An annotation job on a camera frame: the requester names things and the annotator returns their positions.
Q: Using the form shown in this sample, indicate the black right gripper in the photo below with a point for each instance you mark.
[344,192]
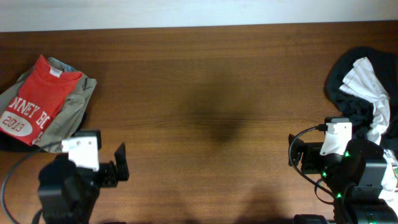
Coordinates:
[310,150]

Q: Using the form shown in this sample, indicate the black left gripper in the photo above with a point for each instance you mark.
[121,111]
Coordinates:
[113,172]

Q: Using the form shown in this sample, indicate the red orange t-shirt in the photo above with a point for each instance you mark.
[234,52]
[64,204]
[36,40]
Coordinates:
[38,101]

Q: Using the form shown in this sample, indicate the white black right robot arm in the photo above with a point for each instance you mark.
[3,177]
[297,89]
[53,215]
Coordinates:
[354,178]

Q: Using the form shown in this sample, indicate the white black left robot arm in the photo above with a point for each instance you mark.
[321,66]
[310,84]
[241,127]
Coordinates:
[68,193]

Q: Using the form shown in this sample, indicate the folded khaki trousers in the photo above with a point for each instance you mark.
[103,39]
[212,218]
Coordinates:
[69,119]

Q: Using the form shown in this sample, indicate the folded black garment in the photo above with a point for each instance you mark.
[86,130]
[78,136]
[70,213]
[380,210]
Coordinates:
[10,144]

